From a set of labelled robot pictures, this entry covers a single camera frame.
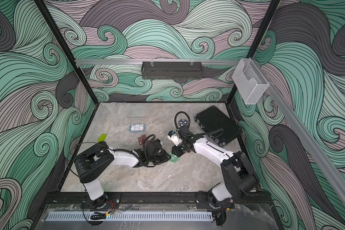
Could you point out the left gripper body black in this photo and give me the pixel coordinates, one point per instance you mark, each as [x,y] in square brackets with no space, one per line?
[158,159]

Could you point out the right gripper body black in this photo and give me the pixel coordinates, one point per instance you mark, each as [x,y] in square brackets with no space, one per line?
[180,149]

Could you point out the green round pillbox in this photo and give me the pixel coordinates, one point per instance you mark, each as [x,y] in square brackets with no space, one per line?
[174,158]

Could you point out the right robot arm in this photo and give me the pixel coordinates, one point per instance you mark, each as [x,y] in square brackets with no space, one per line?
[237,171]

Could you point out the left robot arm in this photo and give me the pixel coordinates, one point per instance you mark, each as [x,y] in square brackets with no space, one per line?
[92,162]

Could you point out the dark round pillbox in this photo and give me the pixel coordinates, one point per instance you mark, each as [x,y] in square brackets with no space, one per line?
[184,122]

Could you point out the dark red pillbox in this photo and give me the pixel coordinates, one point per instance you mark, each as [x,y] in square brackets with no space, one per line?
[142,139]

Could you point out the black flat case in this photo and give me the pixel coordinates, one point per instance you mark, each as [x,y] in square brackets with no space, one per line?
[222,130]

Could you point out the blue rectangular pillbox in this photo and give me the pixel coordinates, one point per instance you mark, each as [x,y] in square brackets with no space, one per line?
[137,128]

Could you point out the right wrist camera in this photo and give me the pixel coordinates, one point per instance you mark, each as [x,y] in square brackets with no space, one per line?
[172,136]

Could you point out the white slotted cable duct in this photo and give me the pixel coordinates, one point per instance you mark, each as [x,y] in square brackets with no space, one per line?
[131,216]

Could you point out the black wall tray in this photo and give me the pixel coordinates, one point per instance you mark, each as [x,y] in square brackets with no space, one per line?
[154,70]

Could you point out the clear plastic wall holder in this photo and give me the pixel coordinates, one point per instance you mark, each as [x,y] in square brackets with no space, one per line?
[250,80]

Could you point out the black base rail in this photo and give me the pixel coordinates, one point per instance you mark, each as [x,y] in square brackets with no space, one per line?
[115,199]

